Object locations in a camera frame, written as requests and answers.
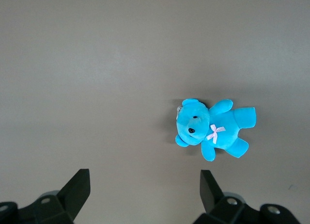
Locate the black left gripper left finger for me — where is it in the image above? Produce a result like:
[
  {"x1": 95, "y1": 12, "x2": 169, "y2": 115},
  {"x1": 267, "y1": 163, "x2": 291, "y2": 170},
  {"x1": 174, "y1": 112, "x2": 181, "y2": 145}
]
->
[{"x1": 18, "y1": 169, "x2": 91, "y2": 224}]

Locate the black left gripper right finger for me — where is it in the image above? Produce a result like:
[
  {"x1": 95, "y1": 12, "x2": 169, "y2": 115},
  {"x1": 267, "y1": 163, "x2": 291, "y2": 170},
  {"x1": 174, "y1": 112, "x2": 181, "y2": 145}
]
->
[{"x1": 193, "y1": 170, "x2": 260, "y2": 224}]

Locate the blue teddy bear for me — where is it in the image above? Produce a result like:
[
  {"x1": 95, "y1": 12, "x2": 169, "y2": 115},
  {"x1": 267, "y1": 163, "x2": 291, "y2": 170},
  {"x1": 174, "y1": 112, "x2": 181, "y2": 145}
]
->
[{"x1": 174, "y1": 98, "x2": 257, "y2": 162}]

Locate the brown table cover sheet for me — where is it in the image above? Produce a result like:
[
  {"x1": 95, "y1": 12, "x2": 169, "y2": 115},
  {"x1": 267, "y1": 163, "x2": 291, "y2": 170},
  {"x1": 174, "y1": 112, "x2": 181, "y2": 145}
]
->
[{"x1": 0, "y1": 0, "x2": 310, "y2": 224}]

